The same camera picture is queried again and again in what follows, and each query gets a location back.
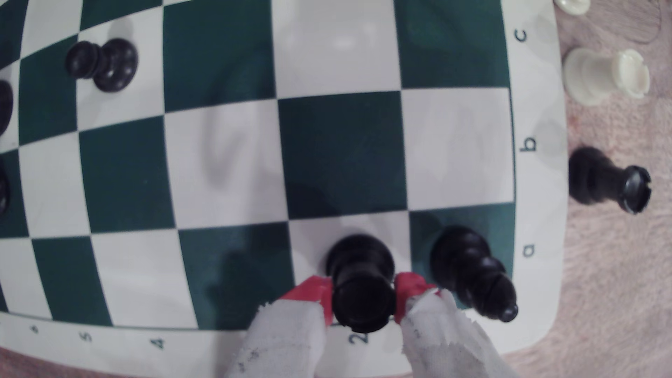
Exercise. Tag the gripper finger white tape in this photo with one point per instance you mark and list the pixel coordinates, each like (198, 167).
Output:
(286, 336)
(446, 341)

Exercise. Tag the black bishop chess piece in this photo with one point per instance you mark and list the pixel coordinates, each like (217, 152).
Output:
(470, 270)

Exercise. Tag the black rook chess piece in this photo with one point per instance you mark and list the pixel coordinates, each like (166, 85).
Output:
(598, 178)
(362, 283)

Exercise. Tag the white pawn chess piece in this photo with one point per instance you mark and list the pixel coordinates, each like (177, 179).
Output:
(572, 4)

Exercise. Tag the black pawn chess piece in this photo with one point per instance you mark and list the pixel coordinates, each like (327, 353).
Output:
(110, 65)
(2, 189)

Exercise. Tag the white rook chess piece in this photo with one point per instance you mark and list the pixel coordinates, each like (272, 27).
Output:
(598, 76)

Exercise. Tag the green and white chess mat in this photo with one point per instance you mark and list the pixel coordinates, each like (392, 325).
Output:
(341, 152)

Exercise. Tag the black queen chess piece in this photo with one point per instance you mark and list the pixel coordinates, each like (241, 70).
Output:
(4, 107)

